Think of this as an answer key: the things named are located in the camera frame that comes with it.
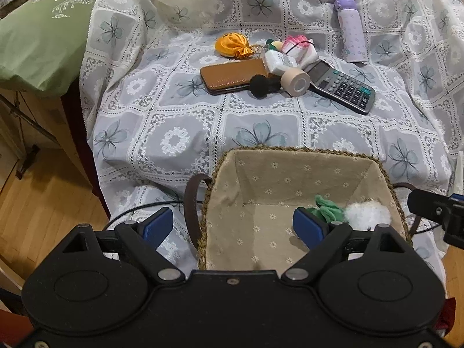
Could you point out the purple thermos bottle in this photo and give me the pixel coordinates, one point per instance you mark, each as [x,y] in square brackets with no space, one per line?
[351,36]

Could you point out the white plastic bottle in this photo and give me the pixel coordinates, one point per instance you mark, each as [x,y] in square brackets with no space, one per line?
[279,61]

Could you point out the black metal stand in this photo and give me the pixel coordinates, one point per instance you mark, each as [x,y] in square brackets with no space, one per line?
[31,156]

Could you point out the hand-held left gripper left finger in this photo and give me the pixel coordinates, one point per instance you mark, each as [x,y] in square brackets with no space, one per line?
[157,224]

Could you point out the floral lace tablecloth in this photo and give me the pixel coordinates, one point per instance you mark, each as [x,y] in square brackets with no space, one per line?
[253,127]

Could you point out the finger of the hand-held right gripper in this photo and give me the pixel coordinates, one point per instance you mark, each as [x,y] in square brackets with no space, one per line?
[427,206]

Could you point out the green plush toy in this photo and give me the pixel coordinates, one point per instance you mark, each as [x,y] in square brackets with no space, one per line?
[326,208]

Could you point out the green pillow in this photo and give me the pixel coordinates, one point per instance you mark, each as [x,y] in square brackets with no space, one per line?
[43,36]

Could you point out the red fabric item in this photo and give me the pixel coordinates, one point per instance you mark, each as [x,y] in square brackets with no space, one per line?
[449,311]

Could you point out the brown leather case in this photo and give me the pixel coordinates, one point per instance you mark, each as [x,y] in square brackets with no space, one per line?
[228,76]

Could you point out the woven basket with fabric lining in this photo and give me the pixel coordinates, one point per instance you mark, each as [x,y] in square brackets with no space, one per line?
[253,188]

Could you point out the white fluffy plush toy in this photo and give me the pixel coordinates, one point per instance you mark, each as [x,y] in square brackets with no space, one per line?
[366,214]

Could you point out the beige tape roll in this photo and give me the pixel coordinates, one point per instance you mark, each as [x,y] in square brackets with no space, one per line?
[295,81]

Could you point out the grey calculator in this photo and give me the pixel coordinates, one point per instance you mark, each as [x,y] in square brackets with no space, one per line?
[340,87]

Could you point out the black makeup brush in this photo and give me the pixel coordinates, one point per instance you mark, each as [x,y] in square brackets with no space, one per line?
[261,86]

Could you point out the pink and white cloth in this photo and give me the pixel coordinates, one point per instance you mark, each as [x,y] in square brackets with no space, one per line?
[295,45]

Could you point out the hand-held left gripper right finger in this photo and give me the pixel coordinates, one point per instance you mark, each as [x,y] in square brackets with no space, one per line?
[306,226]

